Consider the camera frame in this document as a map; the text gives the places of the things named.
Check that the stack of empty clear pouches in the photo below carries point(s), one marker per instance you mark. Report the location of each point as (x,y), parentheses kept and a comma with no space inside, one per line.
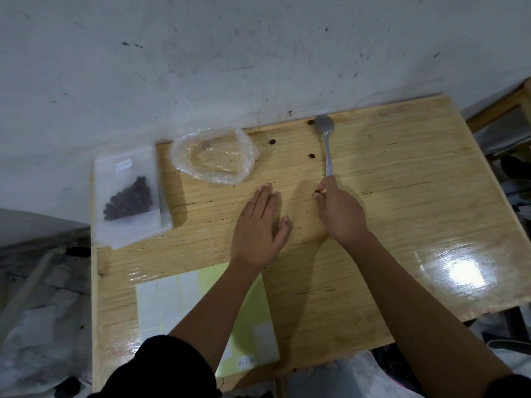
(164,225)

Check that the person's left hand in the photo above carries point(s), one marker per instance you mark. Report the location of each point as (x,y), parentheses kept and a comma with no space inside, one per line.
(255,234)

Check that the person's right thumb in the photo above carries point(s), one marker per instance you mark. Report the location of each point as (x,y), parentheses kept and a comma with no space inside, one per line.
(332,187)

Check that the clear pouch with coffee beans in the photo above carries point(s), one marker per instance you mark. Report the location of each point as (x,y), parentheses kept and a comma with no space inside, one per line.
(128,196)

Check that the black table leg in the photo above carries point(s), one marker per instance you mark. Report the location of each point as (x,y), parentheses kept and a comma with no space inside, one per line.
(516,323)

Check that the white pipe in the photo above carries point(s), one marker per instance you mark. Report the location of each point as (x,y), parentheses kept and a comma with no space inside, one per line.
(27,290)

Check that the black right sleeve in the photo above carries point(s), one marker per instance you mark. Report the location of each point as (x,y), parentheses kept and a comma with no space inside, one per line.
(512,387)

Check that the person's left thumb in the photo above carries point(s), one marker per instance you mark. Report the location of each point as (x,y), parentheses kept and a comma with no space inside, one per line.
(283,230)

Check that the person's left forearm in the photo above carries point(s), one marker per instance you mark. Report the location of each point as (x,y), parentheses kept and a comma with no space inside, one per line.
(220,306)

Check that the person's right forearm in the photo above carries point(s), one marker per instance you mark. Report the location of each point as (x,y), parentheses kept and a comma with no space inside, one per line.
(419,323)

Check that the person's right hand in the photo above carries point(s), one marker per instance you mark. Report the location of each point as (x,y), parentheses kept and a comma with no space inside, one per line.
(342,215)

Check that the black left sleeve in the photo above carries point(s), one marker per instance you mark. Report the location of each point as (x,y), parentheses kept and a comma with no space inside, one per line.
(161,368)

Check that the yellow sheet of white stickers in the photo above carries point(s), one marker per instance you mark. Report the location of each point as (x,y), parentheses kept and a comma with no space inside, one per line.
(174,298)

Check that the wooden frame furniture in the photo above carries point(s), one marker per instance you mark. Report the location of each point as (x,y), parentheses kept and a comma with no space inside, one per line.
(504,107)

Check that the black sleeve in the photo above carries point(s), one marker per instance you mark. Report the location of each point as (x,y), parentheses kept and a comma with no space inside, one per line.
(512,387)
(161,368)

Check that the metal spoon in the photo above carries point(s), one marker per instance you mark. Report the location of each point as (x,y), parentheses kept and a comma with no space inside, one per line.
(327,140)

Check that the person's left middle finger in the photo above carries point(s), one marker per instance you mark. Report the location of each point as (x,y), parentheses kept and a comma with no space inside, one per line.
(261,201)

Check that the crumpled clear plastic bag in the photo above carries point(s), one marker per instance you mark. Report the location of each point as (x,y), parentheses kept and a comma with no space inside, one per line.
(215,155)

